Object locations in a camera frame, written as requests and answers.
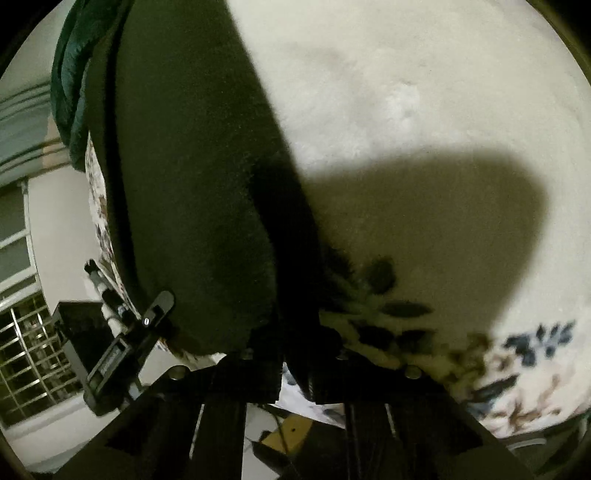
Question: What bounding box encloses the yellow cardboard piece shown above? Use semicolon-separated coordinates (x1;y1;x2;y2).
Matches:
262;414;315;459

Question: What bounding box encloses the floral bed blanket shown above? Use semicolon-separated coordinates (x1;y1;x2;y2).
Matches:
86;1;590;437

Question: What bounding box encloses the grey green curtain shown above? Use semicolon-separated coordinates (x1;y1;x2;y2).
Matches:
0;78;70;188

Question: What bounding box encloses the black garment with white stripes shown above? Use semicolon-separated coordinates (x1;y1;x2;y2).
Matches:
87;1;342;355

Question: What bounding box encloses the dark green folded quilt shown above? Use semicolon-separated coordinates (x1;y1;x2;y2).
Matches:
50;0;133;172

